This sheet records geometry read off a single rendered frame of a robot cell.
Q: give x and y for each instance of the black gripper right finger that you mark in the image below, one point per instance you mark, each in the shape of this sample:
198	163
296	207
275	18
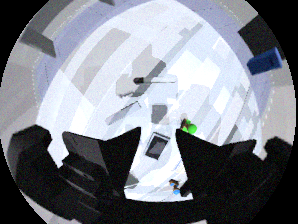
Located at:
204	161

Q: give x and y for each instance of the blue-topped wooden stamp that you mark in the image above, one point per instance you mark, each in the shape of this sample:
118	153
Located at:
174	184

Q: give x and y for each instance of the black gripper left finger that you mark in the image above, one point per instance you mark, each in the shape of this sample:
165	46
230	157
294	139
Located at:
115	156

